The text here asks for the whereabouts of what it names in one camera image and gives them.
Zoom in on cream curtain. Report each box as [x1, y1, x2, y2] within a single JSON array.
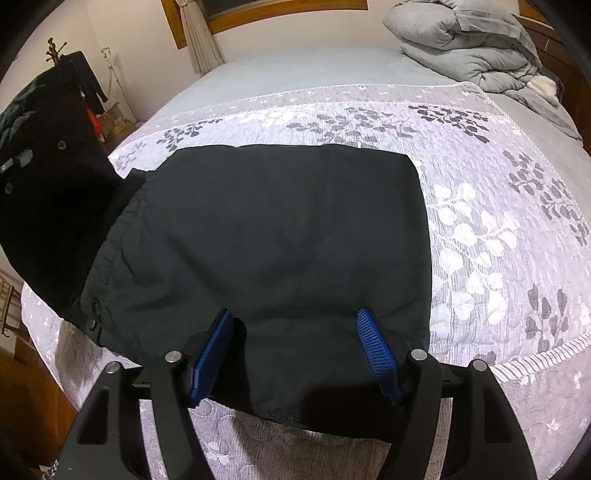
[[178, 0, 225, 75]]

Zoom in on lilac leaf-print quilted bedspread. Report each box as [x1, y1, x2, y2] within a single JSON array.
[[21, 80, 591, 480]]

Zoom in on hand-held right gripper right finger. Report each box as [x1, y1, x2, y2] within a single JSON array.
[[356, 308, 539, 480]]

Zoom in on bed with pale blue sheet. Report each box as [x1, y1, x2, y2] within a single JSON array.
[[21, 60, 591, 480]]

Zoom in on black hanging garment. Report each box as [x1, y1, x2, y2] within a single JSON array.
[[65, 51, 109, 116]]

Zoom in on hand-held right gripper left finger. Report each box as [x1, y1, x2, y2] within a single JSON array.
[[55, 308, 236, 480]]

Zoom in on white pole stand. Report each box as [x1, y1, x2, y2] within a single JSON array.
[[100, 46, 134, 121]]

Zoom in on brown bag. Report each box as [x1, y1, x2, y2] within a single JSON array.
[[99, 104, 129, 139]]

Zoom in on folded grey duvet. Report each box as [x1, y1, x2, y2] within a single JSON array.
[[383, 0, 585, 141]]

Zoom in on wooden coat rack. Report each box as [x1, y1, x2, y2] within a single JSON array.
[[45, 39, 66, 70]]

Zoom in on wooden headboard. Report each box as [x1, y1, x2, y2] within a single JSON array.
[[510, 11, 591, 153]]

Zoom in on black pants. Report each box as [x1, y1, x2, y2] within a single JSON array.
[[0, 69, 435, 439]]

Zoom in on white cloth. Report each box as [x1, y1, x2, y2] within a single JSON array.
[[526, 76, 560, 99]]

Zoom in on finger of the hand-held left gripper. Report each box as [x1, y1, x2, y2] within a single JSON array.
[[0, 150, 33, 174]]

